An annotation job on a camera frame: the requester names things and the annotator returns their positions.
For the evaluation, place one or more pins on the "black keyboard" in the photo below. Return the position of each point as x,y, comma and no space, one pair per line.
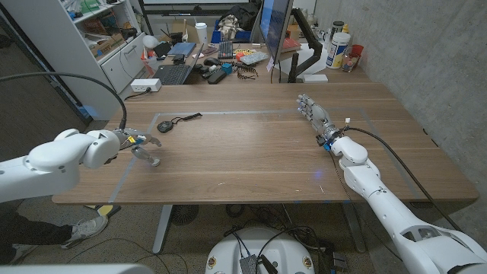
225,49

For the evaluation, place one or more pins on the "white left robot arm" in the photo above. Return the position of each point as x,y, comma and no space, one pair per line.
49,163

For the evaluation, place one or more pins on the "white round lamp head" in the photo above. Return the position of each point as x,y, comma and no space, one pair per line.
150,41

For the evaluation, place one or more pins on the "white canister blue label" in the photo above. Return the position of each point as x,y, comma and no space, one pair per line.
338,51

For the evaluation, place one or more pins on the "white paper cup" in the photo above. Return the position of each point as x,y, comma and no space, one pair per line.
201,33

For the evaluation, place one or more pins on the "white power strip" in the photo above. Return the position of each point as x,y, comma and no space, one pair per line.
145,85

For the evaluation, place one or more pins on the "black oblong case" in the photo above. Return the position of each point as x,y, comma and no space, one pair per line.
217,77

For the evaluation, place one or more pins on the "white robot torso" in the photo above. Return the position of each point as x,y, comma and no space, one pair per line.
228,251

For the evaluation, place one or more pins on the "pile of dark clothes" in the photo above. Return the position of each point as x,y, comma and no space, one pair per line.
239,17

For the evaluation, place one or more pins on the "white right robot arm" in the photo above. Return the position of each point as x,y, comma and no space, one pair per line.
395,217

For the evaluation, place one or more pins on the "dark bottle with lid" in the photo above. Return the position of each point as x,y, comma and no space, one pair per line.
336,27

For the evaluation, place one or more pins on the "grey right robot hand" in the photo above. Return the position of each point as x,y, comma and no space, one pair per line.
319,118

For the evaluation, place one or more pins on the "black computer monitor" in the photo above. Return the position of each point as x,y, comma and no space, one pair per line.
274,26

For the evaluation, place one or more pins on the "grey sneaker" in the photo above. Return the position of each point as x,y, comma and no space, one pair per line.
85,230

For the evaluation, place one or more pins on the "white shelf cabinet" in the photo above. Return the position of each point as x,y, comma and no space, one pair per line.
57,49

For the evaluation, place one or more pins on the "flat white box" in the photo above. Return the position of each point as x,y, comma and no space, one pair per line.
316,78

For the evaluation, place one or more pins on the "yellow and black floor item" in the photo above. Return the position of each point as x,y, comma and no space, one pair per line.
102,210

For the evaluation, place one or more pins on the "black open laptop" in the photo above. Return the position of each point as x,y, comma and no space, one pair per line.
173,74

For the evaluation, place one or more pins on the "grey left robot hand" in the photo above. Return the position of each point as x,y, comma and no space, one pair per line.
131,139

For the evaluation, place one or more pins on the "grey metal table leg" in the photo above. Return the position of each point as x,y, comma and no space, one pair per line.
161,228

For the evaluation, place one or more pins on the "white small keyboard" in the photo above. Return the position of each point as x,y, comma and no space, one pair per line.
254,58

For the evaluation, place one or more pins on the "blue notebook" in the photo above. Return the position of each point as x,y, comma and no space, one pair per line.
182,48

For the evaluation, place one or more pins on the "person's leg black trousers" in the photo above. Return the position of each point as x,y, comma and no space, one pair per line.
34,232

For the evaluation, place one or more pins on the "black computer mouse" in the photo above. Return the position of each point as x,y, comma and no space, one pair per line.
211,61

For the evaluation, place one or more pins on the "small blue cube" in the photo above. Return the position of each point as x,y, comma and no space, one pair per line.
226,68

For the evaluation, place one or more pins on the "red plastic cup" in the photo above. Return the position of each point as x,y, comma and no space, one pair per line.
355,53

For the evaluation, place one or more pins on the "blue storage crate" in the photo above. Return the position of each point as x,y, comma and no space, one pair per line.
228,37

